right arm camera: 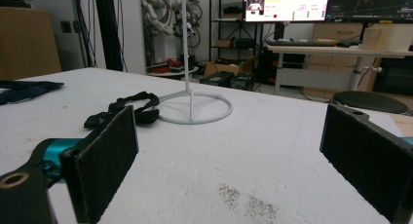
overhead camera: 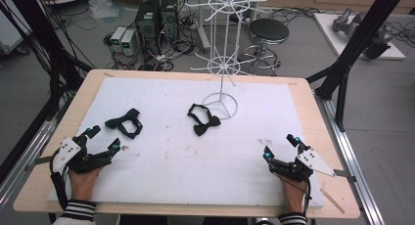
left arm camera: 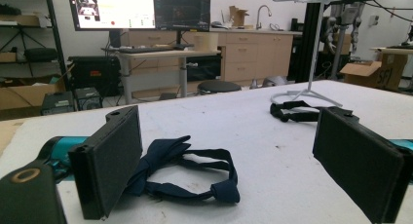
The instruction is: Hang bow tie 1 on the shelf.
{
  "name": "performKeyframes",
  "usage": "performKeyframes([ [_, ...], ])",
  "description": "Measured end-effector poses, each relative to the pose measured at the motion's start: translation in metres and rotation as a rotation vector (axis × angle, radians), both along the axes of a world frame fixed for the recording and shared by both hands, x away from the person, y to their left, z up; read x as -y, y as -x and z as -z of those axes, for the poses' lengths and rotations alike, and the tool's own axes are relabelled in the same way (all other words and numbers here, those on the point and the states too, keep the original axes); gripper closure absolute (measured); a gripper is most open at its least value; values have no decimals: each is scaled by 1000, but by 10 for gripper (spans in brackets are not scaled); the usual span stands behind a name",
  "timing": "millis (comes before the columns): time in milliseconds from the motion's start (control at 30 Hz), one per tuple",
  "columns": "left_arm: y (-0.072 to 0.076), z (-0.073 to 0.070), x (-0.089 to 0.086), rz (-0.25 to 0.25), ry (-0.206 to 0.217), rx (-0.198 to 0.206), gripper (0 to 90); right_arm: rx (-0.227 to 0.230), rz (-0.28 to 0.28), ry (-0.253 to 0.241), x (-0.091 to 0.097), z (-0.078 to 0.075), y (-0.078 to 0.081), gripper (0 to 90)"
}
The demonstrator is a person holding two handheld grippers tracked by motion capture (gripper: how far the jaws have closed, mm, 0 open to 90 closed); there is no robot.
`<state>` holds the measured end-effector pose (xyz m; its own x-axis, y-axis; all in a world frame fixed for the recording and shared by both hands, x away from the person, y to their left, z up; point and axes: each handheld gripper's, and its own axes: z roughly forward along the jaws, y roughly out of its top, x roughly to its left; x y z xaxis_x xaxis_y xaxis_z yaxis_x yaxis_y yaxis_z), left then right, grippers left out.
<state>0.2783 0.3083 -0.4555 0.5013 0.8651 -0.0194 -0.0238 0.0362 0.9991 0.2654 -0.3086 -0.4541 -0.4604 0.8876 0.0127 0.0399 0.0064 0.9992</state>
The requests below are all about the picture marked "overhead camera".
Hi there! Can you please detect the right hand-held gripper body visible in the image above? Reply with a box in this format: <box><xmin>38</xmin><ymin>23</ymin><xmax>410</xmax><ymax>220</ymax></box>
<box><xmin>267</xmin><ymin>143</ymin><xmax>337</xmax><ymax>183</ymax></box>

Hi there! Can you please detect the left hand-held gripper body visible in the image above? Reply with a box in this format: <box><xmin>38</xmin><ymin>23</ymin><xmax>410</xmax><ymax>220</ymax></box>
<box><xmin>50</xmin><ymin>135</ymin><xmax>114</xmax><ymax>174</ymax></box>

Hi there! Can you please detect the black bow tie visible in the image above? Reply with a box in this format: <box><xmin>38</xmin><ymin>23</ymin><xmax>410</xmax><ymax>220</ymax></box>
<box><xmin>187</xmin><ymin>103</ymin><xmax>222</xmax><ymax>137</ymax></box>
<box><xmin>104</xmin><ymin>108</ymin><xmax>144</xmax><ymax>140</ymax></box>

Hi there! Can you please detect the white wire display rack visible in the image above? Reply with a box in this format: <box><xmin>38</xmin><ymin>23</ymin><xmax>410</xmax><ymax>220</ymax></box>
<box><xmin>185</xmin><ymin>0</ymin><xmax>273</xmax><ymax>121</ymax></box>

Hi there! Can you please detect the person's right hand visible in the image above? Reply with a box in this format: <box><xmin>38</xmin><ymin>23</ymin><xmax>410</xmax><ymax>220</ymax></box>
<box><xmin>279</xmin><ymin>176</ymin><xmax>309</xmax><ymax>217</ymax></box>

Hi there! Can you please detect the person's left hand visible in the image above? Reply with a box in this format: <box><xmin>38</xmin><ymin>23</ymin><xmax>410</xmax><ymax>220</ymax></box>
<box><xmin>68</xmin><ymin>165</ymin><xmax>105</xmax><ymax>204</ymax></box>

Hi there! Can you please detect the metal table clip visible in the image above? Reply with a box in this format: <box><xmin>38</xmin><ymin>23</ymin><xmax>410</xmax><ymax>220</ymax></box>
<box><xmin>333</xmin><ymin>168</ymin><xmax>357</xmax><ymax>184</ymax></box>
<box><xmin>23</xmin><ymin>155</ymin><xmax>53</xmax><ymax>172</ymax></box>

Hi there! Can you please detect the wooden stick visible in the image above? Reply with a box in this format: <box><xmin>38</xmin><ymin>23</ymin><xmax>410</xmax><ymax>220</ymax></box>
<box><xmin>319</xmin><ymin>188</ymin><xmax>346</xmax><ymax>215</ymax></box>

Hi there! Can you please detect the white foam mat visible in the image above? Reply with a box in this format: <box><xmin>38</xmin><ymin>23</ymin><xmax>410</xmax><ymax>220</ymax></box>
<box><xmin>47</xmin><ymin>76</ymin><xmax>326</xmax><ymax>209</ymax></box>

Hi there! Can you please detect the grey bench power supply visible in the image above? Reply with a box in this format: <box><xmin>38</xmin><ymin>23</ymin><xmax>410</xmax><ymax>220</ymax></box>
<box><xmin>110</xmin><ymin>26</ymin><xmax>127</xmax><ymax>54</ymax></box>
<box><xmin>120</xmin><ymin>28</ymin><xmax>138</xmax><ymax>57</ymax></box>

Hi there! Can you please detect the white floor platform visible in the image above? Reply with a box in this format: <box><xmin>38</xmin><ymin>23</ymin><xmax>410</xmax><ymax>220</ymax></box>
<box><xmin>312</xmin><ymin>12</ymin><xmax>406</xmax><ymax>61</ymax></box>

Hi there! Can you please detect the black round stool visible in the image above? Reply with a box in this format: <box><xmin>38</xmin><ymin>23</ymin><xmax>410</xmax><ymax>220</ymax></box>
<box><xmin>243</xmin><ymin>18</ymin><xmax>291</xmax><ymax>76</ymax></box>

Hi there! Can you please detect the black computer tower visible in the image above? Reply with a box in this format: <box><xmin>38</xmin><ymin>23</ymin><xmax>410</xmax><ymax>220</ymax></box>
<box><xmin>135</xmin><ymin>0</ymin><xmax>162</xmax><ymax>55</ymax></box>
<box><xmin>160</xmin><ymin>0</ymin><xmax>180</xmax><ymax>43</ymax></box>

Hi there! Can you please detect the clear plastic bag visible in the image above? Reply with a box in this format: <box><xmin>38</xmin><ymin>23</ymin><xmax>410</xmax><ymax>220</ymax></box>
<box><xmin>88</xmin><ymin>0</ymin><xmax>125</xmax><ymax>21</ymax></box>

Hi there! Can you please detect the grey metal table leg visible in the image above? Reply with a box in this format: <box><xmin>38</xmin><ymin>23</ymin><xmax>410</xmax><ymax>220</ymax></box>
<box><xmin>195</xmin><ymin>6</ymin><xmax>211</xmax><ymax>52</ymax></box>

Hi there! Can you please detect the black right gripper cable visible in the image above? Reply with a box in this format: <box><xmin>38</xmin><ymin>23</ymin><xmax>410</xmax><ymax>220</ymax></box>
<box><xmin>270</xmin><ymin>170</ymin><xmax>312</xmax><ymax>218</ymax></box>

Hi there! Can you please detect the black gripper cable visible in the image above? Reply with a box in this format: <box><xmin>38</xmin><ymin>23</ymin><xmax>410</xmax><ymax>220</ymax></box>
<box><xmin>270</xmin><ymin>170</ymin><xmax>312</xmax><ymax>218</ymax></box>
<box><xmin>48</xmin><ymin>148</ymin><xmax>71</xmax><ymax>211</ymax></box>

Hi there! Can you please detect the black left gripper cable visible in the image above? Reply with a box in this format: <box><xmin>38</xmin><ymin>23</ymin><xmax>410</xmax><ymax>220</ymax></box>
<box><xmin>48</xmin><ymin>148</ymin><xmax>71</xmax><ymax>211</ymax></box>

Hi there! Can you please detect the aluminium rail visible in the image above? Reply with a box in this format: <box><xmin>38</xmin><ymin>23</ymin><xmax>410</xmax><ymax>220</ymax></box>
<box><xmin>312</xmin><ymin>89</ymin><xmax>386</xmax><ymax>225</ymax></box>
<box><xmin>0</xmin><ymin>101</ymin><xmax>71</xmax><ymax>213</ymax></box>

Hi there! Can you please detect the floor cable tangle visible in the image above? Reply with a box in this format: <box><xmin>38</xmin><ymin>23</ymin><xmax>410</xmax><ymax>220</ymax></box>
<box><xmin>104</xmin><ymin>32</ymin><xmax>197</xmax><ymax>72</ymax></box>

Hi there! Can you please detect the black metal frame post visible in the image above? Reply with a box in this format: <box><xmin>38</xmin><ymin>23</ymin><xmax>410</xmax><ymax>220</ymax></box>
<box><xmin>305</xmin><ymin>0</ymin><xmax>409</xmax><ymax>132</ymax></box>
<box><xmin>0</xmin><ymin>0</ymin><xmax>96</xmax><ymax>121</ymax></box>

